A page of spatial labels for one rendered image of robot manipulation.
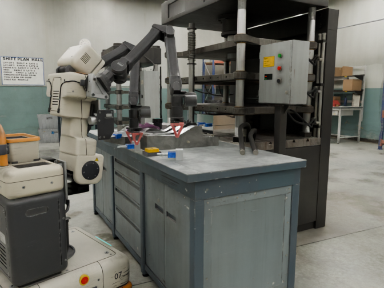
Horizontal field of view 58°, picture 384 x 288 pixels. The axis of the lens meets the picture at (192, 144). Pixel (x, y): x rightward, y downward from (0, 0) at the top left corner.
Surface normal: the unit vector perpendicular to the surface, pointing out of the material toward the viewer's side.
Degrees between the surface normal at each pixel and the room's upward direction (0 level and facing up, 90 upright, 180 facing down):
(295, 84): 90
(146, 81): 90
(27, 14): 90
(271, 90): 90
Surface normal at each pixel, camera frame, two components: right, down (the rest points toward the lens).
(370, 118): -0.90, 0.06
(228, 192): 0.48, 0.13
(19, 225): 0.70, 0.11
